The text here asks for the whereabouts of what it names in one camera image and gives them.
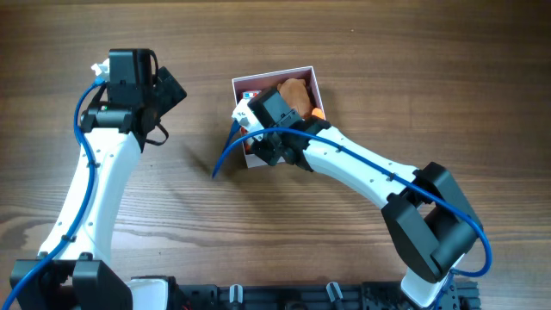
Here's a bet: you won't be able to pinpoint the red toy fire truck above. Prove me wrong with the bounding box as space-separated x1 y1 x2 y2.
242 90 261 99

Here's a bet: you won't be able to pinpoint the brown plush bear toy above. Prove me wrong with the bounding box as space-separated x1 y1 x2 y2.
277 78 314 119

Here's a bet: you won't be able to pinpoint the white plush duck orange feet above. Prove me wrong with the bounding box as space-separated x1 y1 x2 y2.
312 108 325 120

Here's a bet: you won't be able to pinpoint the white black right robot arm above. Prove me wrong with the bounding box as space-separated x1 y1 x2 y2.
232 88 483 307

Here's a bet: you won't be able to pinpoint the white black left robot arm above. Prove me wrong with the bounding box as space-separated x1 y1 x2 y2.
3 48 187 309

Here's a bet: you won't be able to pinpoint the white box pink interior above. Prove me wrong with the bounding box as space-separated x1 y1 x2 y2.
226 66 325 171

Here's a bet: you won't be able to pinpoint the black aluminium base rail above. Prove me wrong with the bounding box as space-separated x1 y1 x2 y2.
128 277 481 310

